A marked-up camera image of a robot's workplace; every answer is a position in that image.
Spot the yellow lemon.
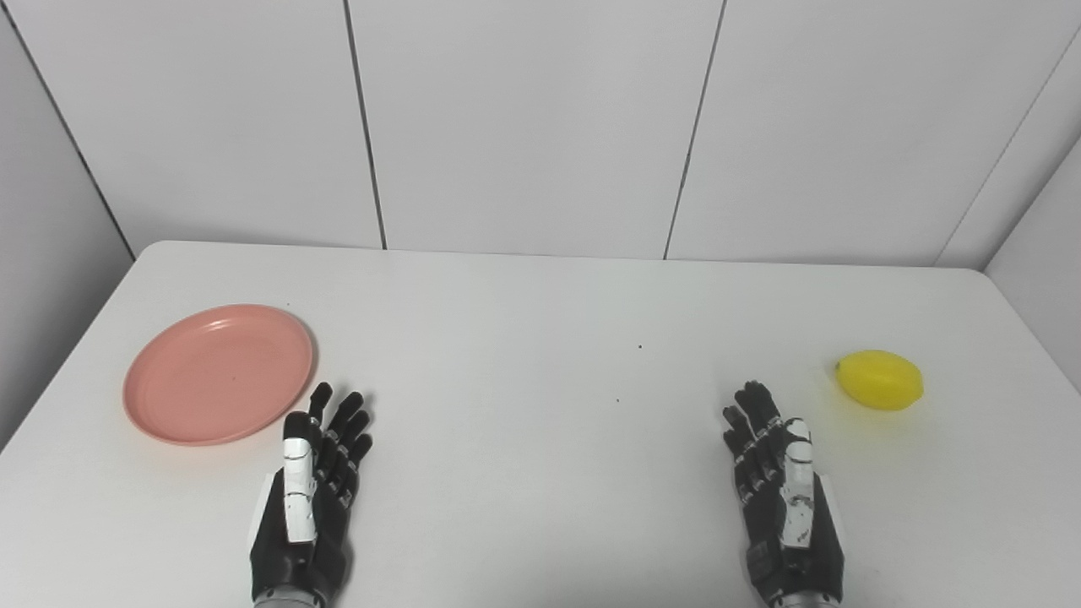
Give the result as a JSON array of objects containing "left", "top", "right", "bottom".
[{"left": 834, "top": 350, "right": 925, "bottom": 412}]

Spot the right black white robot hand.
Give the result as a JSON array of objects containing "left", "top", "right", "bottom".
[{"left": 721, "top": 380, "right": 846, "bottom": 604}]

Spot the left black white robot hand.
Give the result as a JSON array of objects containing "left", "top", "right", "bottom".
[{"left": 248, "top": 382, "right": 375, "bottom": 604}]

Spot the pink plastic plate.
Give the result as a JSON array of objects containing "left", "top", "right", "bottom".
[{"left": 122, "top": 304, "right": 315, "bottom": 447}]

